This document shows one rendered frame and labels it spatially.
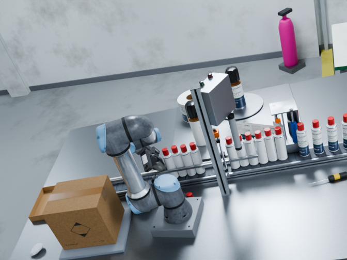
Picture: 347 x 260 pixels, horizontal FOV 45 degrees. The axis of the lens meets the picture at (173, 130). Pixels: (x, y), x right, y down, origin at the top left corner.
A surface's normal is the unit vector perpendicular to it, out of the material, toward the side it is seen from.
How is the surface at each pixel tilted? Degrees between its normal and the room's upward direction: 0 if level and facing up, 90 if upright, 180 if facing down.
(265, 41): 90
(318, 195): 0
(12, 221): 0
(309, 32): 90
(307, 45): 90
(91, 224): 90
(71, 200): 0
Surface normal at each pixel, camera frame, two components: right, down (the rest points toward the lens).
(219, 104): 0.74, 0.18
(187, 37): -0.25, 0.60
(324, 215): -0.28, -0.80
